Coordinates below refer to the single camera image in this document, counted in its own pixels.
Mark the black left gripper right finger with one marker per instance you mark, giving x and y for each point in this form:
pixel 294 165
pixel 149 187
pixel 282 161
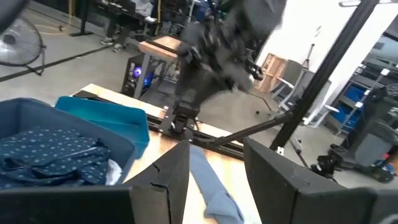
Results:
pixel 311 202

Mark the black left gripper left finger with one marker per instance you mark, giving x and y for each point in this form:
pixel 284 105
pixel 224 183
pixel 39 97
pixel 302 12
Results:
pixel 93 205

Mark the white cloth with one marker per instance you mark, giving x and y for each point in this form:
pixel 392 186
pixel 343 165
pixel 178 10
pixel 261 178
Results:
pixel 113 174

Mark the navy dotted cloth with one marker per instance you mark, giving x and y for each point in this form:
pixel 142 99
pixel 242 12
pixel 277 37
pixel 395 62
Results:
pixel 53 155

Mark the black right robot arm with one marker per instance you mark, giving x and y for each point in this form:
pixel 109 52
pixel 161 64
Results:
pixel 208 68

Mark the teal plastic bin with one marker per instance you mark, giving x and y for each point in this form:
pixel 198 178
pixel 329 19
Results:
pixel 109 118

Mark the blue fabric basket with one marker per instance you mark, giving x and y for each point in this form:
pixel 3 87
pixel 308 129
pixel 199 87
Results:
pixel 62 115

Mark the blue-grey cloth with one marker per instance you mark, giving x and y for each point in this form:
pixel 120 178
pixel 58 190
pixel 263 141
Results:
pixel 214 193

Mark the blue bin rack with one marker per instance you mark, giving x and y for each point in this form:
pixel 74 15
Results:
pixel 354 96

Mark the grey white office chair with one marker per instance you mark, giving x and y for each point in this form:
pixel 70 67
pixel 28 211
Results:
pixel 293 77

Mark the wooden crate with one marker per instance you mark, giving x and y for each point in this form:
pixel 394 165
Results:
pixel 272 71

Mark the black lit computer tower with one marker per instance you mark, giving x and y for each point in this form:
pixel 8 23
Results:
pixel 133 74

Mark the black tripod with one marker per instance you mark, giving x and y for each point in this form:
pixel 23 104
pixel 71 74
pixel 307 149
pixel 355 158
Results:
pixel 309 56

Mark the wooden-top desk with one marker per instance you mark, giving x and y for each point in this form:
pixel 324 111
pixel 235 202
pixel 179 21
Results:
pixel 158 48

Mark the black floor fan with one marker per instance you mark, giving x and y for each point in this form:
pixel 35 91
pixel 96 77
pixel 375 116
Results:
pixel 18 43

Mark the person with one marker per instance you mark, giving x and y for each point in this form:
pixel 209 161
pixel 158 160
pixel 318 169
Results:
pixel 124 28

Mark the black desk leg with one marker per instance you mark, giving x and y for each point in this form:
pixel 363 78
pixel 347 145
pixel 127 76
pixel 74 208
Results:
pixel 84 18

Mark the black frame strut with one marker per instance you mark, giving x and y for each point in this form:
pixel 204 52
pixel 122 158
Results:
pixel 255 129

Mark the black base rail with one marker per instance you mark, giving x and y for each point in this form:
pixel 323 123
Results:
pixel 224 146

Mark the black frame post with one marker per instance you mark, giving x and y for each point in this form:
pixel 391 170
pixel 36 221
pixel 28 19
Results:
pixel 323 71

